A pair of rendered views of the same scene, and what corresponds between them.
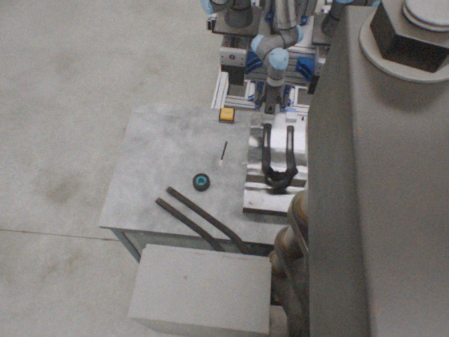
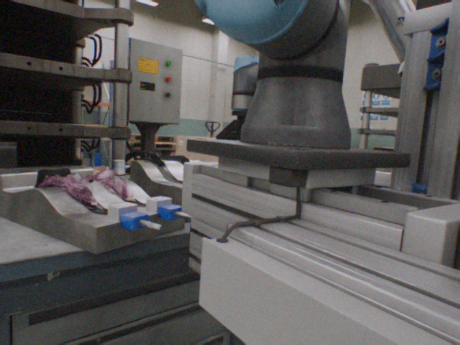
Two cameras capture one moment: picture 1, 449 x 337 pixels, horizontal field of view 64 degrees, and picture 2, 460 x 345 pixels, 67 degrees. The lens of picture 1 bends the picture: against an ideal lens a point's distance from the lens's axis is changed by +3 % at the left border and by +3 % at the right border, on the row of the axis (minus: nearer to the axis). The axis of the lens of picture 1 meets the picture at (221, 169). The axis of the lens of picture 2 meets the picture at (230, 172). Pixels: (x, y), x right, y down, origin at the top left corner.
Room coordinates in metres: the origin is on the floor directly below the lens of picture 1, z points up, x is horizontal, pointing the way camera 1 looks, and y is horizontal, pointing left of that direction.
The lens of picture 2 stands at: (1.76, -0.99, 1.05)
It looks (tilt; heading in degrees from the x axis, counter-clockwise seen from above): 7 degrees down; 134
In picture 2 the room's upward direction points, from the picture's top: 4 degrees clockwise
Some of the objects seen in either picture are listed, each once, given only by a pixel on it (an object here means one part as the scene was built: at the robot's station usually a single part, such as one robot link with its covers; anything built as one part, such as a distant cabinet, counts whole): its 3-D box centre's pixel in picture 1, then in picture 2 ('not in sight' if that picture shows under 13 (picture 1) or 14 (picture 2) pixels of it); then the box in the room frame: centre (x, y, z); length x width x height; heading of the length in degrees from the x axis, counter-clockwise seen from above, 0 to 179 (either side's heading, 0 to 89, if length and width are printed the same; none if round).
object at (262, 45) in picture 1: (267, 47); not in sight; (1.17, -0.19, 1.21); 0.11 x 0.11 x 0.08; 31
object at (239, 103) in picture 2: (274, 77); (245, 104); (1.08, -0.23, 1.13); 0.08 x 0.08 x 0.05
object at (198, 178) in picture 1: (201, 182); not in sight; (0.73, 0.09, 0.82); 0.08 x 0.08 x 0.04
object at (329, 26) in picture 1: (339, 19); (296, 109); (1.49, -0.58, 1.09); 0.15 x 0.15 x 0.10
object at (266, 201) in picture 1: (275, 159); (181, 182); (0.82, -0.25, 0.87); 0.50 x 0.26 x 0.14; 173
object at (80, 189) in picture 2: not in sight; (83, 181); (0.87, -0.61, 0.90); 0.26 x 0.18 x 0.08; 11
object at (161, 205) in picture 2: not in sight; (173, 213); (1.12, -0.51, 0.86); 0.13 x 0.05 x 0.05; 11
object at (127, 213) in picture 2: not in sight; (137, 221); (1.14, -0.61, 0.86); 0.13 x 0.05 x 0.05; 11
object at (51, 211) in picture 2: not in sight; (80, 198); (0.87, -0.62, 0.86); 0.50 x 0.26 x 0.11; 11
